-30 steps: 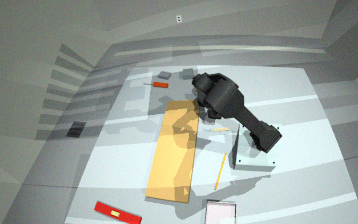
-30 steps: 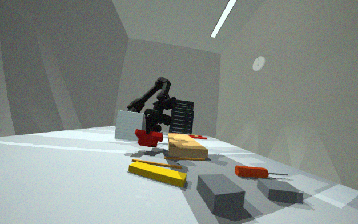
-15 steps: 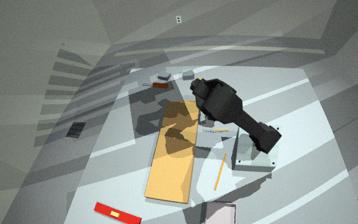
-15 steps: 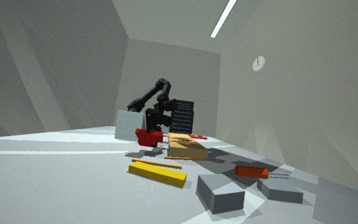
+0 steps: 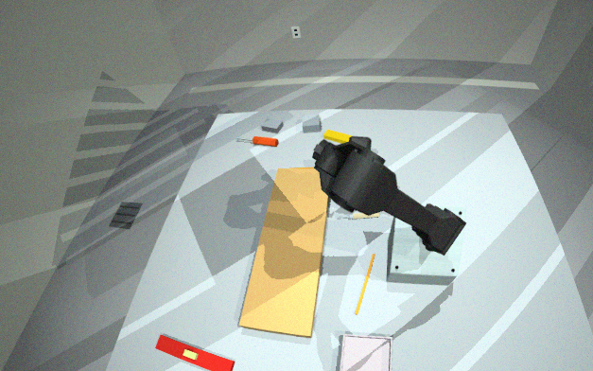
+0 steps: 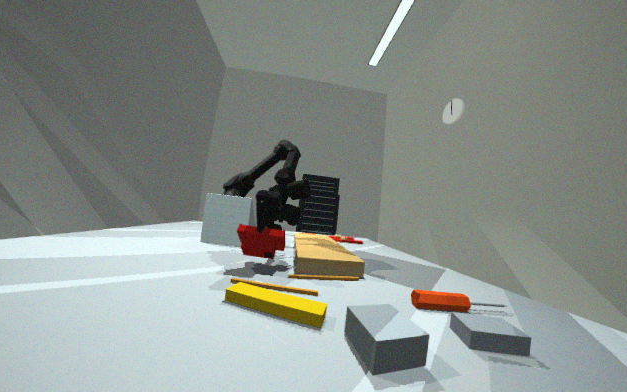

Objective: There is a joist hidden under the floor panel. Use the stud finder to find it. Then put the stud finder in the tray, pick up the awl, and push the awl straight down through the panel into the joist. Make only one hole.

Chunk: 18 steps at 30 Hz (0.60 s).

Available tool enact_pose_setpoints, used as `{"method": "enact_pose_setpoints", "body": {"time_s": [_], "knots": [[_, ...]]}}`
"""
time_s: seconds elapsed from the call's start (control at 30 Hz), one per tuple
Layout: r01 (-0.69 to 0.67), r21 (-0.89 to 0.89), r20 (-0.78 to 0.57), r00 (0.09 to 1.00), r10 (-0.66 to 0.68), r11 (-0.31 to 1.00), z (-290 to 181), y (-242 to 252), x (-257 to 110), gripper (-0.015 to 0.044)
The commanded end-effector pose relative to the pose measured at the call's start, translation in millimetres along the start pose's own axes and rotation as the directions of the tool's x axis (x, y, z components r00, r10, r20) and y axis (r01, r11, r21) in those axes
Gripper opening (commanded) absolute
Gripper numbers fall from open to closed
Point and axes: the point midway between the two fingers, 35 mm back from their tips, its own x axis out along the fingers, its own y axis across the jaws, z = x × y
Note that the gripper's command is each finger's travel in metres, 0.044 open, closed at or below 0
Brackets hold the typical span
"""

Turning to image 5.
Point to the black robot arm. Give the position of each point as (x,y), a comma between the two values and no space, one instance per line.
(355,178)

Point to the tan rectangular floor panel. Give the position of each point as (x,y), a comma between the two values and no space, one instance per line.
(284,285)

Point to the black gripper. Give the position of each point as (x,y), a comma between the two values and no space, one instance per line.
(362,140)

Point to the orange-handled awl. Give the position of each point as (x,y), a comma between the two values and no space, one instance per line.
(262,141)

